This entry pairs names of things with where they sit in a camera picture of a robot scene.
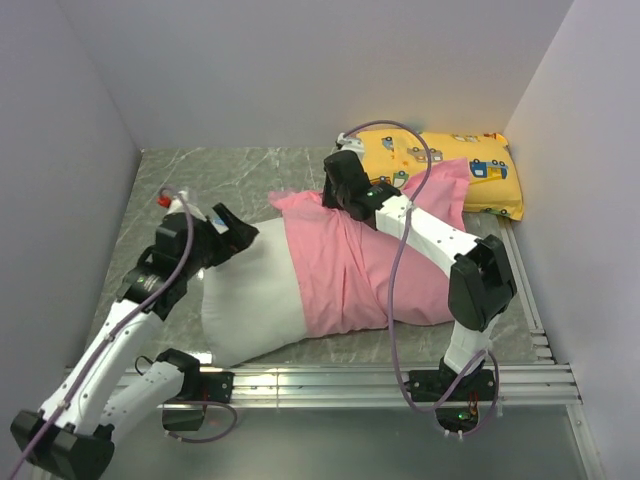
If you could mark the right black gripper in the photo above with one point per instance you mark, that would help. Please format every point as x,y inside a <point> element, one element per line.
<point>327,198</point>

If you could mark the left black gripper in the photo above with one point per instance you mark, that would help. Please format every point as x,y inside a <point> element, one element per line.
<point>239,234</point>

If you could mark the white pillow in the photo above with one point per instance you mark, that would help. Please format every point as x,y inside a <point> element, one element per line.
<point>273,294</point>

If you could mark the pink pillowcase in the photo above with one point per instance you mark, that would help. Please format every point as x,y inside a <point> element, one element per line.
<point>360,266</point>

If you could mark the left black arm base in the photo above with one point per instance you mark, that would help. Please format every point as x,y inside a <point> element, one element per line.
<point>187,412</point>

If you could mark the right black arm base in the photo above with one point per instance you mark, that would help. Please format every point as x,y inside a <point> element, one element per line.
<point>460,411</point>

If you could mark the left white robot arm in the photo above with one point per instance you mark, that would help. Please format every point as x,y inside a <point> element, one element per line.
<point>74,433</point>

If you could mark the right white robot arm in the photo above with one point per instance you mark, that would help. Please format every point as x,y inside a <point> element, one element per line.
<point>481,281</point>

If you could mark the yellow cartoon print pillow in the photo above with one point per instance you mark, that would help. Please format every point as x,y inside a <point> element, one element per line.
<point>394,156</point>

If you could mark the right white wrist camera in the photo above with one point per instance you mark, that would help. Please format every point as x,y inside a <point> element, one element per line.
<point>350,143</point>

